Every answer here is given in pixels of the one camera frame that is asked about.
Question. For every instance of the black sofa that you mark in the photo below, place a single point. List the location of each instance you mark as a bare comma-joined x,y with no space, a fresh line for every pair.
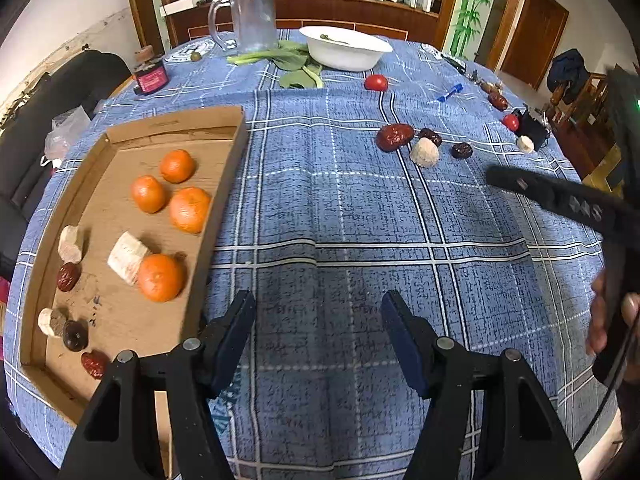
75,90

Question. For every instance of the clear plastic bag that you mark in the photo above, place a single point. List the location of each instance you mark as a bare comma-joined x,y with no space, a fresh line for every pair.
65,132

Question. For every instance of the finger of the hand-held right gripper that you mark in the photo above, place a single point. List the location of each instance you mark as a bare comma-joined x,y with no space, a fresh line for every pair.
545,190

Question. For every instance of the shallow cardboard tray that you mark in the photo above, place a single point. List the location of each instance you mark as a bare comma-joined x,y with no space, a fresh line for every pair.
125,160

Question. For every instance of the black pouch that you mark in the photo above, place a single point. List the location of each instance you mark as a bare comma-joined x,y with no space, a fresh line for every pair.
534,127

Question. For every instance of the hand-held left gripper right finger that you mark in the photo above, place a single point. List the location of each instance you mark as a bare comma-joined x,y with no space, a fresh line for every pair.
406,347

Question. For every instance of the wooden sideboard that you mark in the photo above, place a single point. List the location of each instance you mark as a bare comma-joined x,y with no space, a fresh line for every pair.
325,12

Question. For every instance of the large red date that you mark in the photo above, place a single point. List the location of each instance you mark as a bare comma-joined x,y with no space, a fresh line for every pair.
395,136

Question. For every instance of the bok choy stalk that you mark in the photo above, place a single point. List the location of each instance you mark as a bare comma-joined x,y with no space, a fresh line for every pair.
265,55

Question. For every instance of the white bowl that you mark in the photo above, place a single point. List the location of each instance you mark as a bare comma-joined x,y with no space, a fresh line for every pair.
345,55

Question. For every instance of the wooden door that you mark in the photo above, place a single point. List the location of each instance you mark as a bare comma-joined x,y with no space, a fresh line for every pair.
537,35

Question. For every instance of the dark dried date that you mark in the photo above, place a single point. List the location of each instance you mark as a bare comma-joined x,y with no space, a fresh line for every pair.
462,150
75,336

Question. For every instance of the blue plaid tablecloth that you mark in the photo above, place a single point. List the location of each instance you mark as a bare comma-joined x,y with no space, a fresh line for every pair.
350,210

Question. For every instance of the red tomato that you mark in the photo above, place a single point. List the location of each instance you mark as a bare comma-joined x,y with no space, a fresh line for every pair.
376,82
511,122

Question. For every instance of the clear plastic pitcher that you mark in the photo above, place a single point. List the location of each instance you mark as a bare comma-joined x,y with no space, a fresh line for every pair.
255,17

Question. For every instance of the dark jar with red label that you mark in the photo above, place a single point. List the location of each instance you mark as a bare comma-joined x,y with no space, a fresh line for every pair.
150,77

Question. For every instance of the orange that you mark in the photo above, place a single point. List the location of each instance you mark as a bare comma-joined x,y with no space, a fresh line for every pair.
148,193
190,210
176,166
161,277

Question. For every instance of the person's right hand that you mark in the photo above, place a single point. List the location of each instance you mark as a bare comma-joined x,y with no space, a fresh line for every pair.
597,330

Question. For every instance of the dark jacket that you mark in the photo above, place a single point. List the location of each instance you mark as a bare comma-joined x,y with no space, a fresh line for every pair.
567,72

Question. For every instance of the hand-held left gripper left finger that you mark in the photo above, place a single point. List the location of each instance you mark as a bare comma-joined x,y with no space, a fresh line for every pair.
235,345

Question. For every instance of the green vegetable leaf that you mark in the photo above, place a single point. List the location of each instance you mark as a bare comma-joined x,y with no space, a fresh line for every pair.
299,78

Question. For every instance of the large white yam piece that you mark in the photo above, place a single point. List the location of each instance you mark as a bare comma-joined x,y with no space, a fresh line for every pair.
126,258

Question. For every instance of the bamboo wall poster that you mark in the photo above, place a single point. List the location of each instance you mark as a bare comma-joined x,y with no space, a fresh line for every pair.
470,5

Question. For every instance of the white patterned paper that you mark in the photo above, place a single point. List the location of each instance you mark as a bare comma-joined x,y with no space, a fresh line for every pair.
182,54

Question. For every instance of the wooden chair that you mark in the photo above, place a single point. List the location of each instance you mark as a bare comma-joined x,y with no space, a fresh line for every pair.
580,115

